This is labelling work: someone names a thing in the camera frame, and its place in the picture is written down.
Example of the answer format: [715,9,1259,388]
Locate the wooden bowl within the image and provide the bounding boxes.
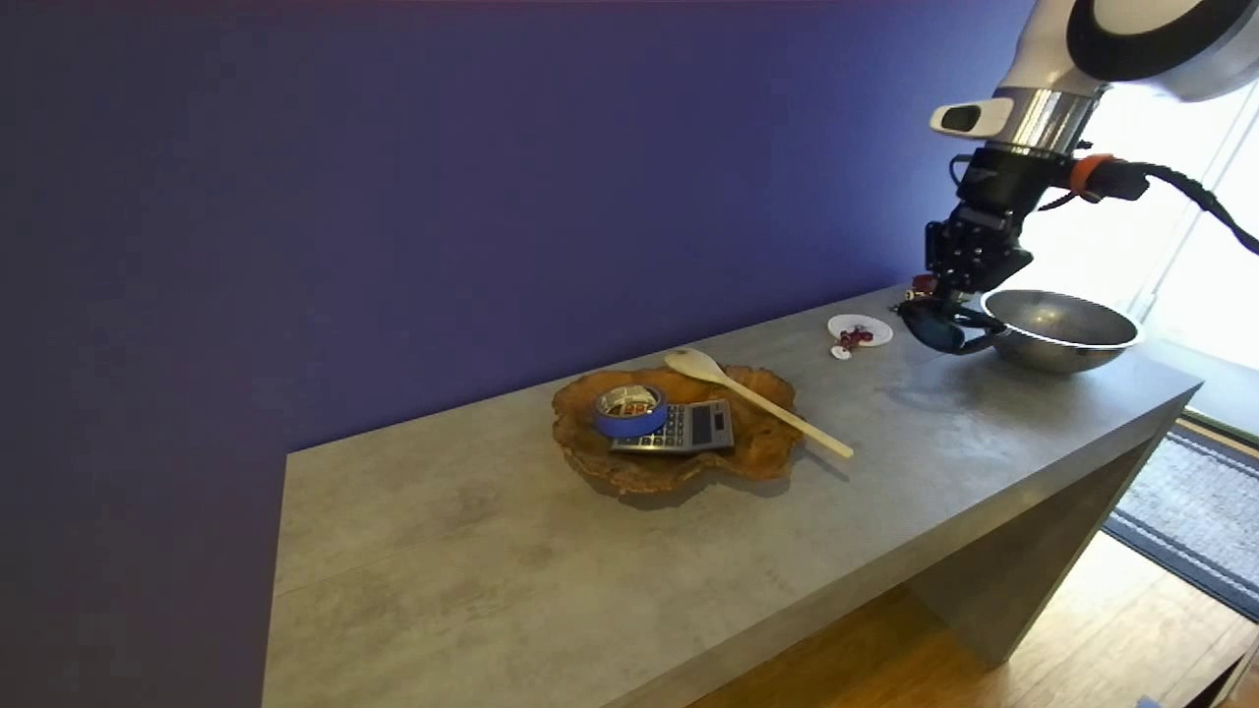
[551,364,803,503]

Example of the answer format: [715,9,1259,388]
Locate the grey floor mat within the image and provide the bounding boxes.
[1104,422,1259,620]

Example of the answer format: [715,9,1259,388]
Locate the black sunglasses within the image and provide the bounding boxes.
[897,297,1003,352]

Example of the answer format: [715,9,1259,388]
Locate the white disc with red pieces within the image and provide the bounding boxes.
[827,316,893,362]

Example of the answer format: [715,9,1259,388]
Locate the wooden spoon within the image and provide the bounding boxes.
[660,345,852,460]

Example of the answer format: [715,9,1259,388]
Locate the grey calculator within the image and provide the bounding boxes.
[618,400,734,456]

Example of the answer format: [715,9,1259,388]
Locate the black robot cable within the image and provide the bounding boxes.
[1065,153,1259,258]

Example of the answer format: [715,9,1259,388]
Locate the metallic bowl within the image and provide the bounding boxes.
[982,292,1142,379]

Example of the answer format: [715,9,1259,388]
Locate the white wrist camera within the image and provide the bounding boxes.
[928,97,1015,137]

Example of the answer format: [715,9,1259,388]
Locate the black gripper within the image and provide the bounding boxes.
[925,147,1065,292]

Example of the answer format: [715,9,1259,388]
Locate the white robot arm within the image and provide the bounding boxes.
[925,0,1259,297]

